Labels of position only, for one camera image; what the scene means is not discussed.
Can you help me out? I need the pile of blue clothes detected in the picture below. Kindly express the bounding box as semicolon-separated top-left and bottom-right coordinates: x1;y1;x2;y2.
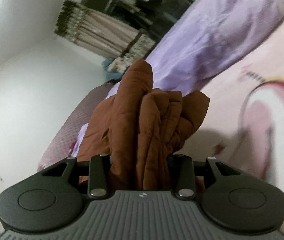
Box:
102;57;130;83

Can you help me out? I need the mauve quilted headboard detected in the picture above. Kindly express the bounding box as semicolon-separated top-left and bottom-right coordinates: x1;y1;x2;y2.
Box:
37;82;114;171

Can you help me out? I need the brown shirt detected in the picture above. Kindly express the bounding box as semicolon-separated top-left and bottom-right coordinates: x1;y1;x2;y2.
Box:
77;59;210;191

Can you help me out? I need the left beige curtain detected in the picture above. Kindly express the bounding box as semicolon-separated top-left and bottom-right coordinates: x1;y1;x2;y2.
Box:
55;0;155;62

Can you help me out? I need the purple duvet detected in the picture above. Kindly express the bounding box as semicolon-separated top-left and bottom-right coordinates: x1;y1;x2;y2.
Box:
70;0;284;158

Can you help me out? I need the pink bed sheet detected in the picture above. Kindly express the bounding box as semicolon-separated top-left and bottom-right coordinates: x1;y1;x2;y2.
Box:
172;4;284;196

